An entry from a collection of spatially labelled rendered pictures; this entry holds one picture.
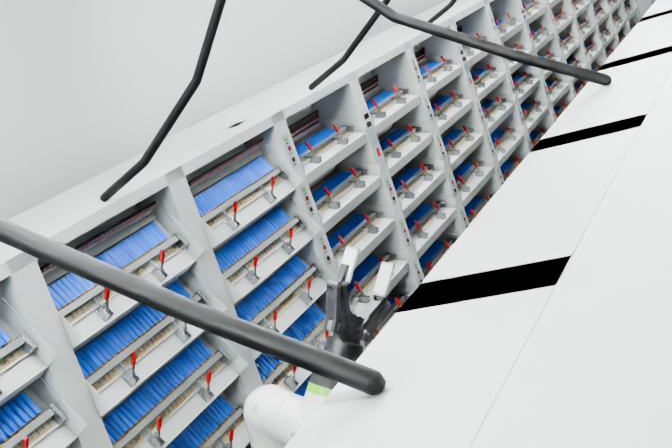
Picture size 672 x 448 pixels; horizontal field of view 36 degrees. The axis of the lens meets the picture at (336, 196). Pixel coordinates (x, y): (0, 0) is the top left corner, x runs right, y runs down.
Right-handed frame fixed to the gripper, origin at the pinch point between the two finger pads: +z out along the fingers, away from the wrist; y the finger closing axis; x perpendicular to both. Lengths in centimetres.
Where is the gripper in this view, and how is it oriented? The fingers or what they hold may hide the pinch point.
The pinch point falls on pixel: (369, 260)
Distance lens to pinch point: 206.9
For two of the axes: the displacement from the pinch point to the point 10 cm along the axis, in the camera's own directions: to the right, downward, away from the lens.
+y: -5.4, -2.7, -8.0
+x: -7.9, -1.7, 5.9
